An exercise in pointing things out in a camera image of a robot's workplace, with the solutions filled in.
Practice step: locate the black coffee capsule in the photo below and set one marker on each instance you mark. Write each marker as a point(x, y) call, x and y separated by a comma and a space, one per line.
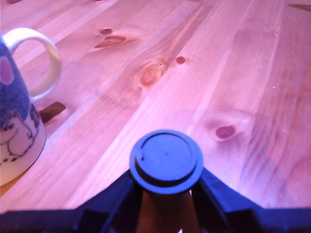
point(166, 160)

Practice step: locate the white mug with cartoon print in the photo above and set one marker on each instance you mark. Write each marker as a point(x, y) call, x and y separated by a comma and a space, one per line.
point(17, 121)

